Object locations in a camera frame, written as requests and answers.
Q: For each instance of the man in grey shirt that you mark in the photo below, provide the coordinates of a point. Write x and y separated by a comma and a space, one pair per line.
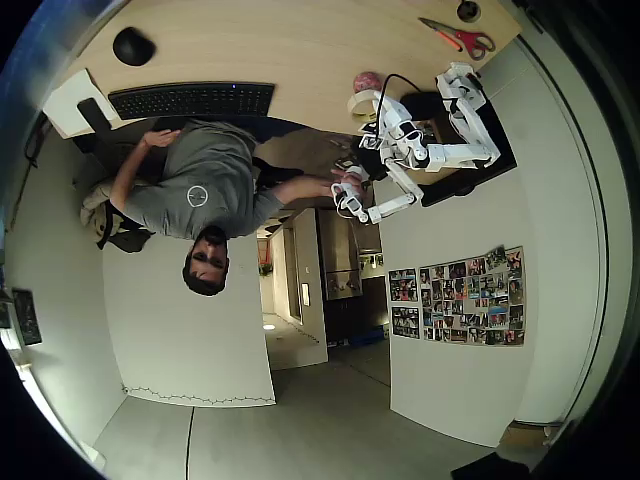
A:
205, 175

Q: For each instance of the small photo sheet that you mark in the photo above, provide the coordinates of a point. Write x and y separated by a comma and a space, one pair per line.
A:
405, 322
403, 285

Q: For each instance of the stainless steel fridge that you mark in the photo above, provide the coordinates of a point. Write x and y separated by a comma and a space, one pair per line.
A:
340, 260

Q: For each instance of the beige jacket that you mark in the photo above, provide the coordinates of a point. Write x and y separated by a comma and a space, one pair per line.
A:
97, 210

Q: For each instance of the round black desk grommet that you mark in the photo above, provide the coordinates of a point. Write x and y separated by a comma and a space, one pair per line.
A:
468, 10

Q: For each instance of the person's right forearm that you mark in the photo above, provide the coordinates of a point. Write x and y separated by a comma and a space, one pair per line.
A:
305, 187

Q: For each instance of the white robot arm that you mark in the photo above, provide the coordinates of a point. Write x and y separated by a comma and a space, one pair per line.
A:
460, 155

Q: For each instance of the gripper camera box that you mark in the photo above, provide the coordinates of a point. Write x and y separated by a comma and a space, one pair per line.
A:
370, 142

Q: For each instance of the beige roll of tape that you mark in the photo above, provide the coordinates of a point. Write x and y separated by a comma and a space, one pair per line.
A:
357, 106

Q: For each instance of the black panel beside desk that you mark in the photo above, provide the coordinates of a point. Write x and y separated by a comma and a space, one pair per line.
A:
490, 180

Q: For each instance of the blue crate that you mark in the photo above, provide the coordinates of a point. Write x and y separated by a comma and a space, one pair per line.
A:
369, 336

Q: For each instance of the white leader arm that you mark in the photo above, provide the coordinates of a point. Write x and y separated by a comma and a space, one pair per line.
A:
400, 202

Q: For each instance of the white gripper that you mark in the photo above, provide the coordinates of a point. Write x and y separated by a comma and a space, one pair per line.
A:
370, 145

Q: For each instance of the brown cardboard box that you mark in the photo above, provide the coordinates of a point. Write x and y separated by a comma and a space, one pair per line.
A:
525, 436

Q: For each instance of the orange utility knife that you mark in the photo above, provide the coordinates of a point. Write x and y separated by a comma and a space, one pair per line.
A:
448, 40

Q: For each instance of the person's right hand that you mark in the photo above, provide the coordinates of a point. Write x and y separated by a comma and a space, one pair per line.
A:
341, 176

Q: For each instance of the person's left hand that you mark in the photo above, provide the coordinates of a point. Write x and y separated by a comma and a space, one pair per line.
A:
161, 138

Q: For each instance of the person's left forearm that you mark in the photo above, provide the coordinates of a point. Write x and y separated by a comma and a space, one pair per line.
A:
127, 172

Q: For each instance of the black keyboard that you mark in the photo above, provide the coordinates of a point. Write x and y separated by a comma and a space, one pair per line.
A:
192, 100

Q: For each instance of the white paper pad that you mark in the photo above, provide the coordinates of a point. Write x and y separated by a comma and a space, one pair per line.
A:
65, 105

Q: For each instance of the dark framed picture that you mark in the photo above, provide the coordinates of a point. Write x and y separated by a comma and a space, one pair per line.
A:
27, 317

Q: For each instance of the large photo collage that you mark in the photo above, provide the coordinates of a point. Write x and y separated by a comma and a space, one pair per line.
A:
472, 295

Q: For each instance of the black computer mouse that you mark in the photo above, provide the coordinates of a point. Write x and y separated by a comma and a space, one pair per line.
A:
132, 46

